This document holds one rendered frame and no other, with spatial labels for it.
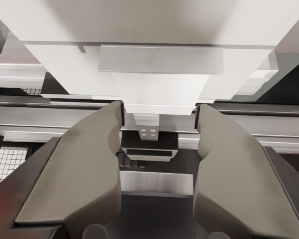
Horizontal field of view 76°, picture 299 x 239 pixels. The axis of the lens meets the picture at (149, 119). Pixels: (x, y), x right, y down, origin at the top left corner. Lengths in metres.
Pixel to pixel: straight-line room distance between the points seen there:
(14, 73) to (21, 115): 0.29
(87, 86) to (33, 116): 0.36
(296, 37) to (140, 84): 0.26
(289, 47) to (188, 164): 0.48
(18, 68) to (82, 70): 0.11
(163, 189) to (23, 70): 0.21
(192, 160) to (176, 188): 0.52
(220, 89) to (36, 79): 0.23
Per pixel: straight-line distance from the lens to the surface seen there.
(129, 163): 0.59
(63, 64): 0.18
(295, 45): 0.39
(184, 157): 0.73
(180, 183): 0.21
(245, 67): 0.18
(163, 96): 0.21
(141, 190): 0.21
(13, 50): 0.29
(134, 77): 0.18
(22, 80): 0.31
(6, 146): 0.77
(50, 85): 0.26
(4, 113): 0.61
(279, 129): 0.54
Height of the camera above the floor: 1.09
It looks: 19 degrees down
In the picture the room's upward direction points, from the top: 177 degrees counter-clockwise
